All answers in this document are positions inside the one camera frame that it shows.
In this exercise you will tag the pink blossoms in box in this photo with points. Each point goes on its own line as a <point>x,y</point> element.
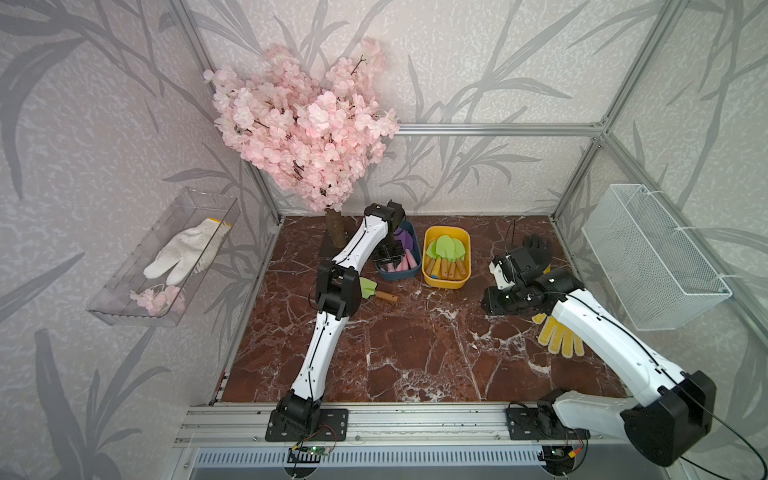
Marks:
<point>160,300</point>

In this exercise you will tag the white cotton glove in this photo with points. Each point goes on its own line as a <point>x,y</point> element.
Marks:
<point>190,251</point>

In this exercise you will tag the black rubber glove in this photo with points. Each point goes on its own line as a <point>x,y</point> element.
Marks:
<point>537,254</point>

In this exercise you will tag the green shovel wooden handle front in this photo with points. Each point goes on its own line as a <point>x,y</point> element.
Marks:
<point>430,258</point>

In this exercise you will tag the pink artificial blossom tree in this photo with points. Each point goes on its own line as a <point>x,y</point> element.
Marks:
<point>315,138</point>

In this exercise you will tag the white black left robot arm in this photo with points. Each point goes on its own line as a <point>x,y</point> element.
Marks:
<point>338,295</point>

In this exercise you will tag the white wire mesh basket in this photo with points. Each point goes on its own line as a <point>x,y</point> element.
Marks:
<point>662,279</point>

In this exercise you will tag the aluminium front rail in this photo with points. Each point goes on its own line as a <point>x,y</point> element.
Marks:
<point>370,424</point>

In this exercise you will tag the yellow dotted work glove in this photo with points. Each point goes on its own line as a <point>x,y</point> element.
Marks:
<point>557,338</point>

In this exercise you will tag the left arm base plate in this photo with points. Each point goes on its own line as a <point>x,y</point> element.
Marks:
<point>321,424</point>

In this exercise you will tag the green shovel yellow handle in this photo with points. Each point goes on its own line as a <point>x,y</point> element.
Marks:
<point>435,271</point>

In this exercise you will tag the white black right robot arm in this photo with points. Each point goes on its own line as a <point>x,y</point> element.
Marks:
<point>667,411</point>

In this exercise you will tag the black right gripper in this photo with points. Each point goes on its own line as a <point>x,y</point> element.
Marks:
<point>490,305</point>

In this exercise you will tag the clear acrylic wall box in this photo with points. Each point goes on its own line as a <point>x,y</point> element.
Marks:
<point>160,277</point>

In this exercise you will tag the right circuit board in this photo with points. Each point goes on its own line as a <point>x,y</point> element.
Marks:
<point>563,453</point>

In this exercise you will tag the yellow storage box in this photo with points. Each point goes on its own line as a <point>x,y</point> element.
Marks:
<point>433,233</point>

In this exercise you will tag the circuit board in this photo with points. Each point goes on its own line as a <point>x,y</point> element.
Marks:
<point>309,454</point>
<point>563,453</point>

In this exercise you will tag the purple pointed shovel pink handle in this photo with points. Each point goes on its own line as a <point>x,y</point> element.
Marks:
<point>408,245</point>

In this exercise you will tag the dark teal storage box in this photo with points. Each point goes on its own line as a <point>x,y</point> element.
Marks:
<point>405,273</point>

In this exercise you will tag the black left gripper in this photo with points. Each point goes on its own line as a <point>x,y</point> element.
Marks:
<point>397,258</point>

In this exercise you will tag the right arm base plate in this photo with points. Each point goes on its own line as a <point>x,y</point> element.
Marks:
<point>533,423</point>

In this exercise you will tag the left circuit board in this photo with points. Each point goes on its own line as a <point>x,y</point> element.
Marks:
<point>309,454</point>

